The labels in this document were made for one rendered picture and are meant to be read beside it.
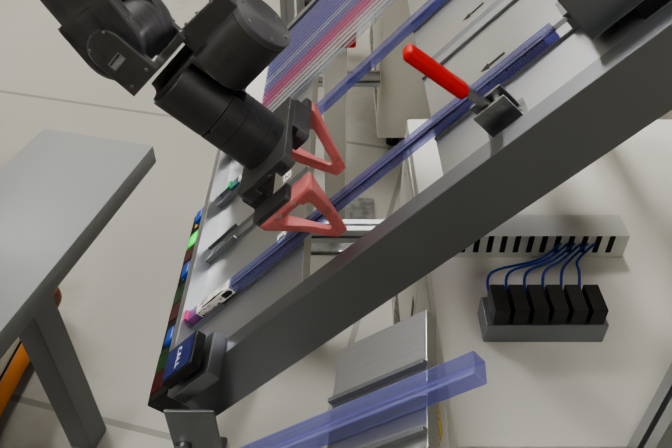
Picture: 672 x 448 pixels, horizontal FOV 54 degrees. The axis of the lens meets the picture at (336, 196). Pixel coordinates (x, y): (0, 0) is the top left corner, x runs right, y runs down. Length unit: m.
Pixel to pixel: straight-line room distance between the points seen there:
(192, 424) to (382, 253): 0.27
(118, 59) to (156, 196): 1.61
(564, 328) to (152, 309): 1.18
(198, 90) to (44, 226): 0.66
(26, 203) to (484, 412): 0.83
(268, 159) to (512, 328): 0.45
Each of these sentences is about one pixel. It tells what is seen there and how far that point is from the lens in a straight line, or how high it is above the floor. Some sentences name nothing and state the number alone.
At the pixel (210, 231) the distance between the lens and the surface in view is 0.91.
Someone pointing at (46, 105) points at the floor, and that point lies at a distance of 2.77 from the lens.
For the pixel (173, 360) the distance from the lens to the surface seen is 0.69.
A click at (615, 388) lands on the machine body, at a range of 0.93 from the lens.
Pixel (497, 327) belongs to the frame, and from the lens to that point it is 0.90.
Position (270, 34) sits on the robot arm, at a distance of 0.55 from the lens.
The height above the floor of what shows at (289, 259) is 0.84.
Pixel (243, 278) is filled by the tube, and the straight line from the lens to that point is 0.73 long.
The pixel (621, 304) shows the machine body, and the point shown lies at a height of 0.62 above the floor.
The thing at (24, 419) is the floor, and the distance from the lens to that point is 1.72.
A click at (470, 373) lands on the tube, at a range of 0.34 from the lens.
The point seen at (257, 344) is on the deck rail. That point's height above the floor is 0.81.
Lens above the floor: 1.33
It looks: 39 degrees down
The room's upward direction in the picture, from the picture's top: straight up
